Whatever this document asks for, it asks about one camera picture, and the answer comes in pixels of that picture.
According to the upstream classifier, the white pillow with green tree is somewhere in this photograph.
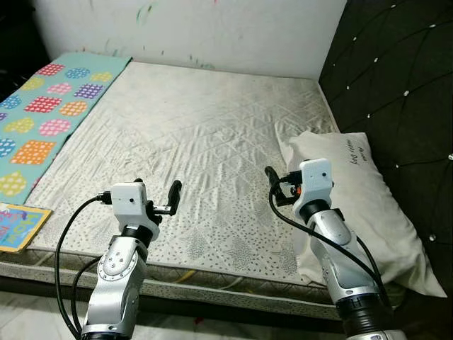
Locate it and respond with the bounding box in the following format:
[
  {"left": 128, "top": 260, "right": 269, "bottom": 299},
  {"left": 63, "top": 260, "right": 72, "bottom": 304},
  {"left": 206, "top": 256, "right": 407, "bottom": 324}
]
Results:
[{"left": 276, "top": 129, "right": 448, "bottom": 298}]

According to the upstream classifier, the blue children's picture book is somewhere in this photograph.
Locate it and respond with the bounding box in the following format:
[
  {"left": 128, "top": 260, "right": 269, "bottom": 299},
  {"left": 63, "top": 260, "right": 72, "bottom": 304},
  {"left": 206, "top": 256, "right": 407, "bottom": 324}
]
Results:
[{"left": 0, "top": 203, "right": 53, "bottom": 254}]

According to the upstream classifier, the white quilted mattress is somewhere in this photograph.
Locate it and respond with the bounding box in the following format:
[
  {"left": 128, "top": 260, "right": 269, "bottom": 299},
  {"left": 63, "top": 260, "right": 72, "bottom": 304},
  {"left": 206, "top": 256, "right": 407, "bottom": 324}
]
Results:
[{"left": 0, "top": 60, "right": 413, "bottom": 321}]

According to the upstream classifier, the teal blanket with colourful shapes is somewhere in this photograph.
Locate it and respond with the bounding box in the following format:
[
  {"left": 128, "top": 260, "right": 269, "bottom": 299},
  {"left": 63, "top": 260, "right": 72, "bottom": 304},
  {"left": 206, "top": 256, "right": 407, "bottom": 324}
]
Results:
[{"left": 0, "top": 51, "right": 134, "bottom": 208}]

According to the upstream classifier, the black tufted headboard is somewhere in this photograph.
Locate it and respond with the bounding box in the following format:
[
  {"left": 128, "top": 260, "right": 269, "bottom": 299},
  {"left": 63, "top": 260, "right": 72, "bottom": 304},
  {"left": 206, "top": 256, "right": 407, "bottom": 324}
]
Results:
[{"left": 319, "top": 0, "right": 453, "bottom": 249}]

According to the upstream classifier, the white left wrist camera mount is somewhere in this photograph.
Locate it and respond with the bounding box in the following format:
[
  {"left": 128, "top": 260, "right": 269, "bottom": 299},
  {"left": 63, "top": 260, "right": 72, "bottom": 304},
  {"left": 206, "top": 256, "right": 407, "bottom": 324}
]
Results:
[{"left": 109, "top": 181, "right": 162, "bottom": 229}]

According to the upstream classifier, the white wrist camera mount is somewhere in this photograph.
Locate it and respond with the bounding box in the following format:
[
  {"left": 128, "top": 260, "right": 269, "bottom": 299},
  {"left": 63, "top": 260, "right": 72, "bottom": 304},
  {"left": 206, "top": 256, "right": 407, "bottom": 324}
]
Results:
[
  {"left": 109, "top": 181, "right": 162, "bottom": 229},
  {"left": 291, "top": 158, "right": 335, "bottom": 222}
]

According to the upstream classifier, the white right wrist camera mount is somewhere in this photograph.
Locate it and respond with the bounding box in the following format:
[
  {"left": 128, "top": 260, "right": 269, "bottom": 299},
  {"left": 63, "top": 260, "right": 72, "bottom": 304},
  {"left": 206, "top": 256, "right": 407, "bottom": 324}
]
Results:
[{"left": 291, "top": 158, "right": 335, "bottom": 222}]

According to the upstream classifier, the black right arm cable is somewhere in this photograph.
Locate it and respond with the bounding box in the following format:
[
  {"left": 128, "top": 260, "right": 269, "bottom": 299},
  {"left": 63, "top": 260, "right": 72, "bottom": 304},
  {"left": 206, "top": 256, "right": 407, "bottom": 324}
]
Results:
[{"left": 268, "top": 183, "right": 389, "bottom": 302}]

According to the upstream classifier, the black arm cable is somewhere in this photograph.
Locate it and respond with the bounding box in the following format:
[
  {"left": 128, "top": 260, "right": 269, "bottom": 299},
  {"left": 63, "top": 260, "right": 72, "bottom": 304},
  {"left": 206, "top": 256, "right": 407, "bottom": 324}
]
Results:
[
  {"left": 55, "top": 194, "right": 114, "bottom": 340},
  {"left": 268, "top": 183, "right": 389, "bottom": 302}
]

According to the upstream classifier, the dark bed frame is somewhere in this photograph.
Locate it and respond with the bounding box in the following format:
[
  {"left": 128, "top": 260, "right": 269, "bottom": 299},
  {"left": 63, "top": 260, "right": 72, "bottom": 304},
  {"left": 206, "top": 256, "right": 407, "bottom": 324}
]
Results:
[{"left": 0, "top": 276, "right": 425, "bottom": 337}]

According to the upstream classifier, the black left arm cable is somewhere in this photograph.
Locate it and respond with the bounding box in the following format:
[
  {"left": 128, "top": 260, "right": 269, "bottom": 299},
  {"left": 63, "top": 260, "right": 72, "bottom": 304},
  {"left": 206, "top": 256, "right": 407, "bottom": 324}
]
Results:
[{"left": 55, "top": 194, "right": 114, "bottom": 340}]

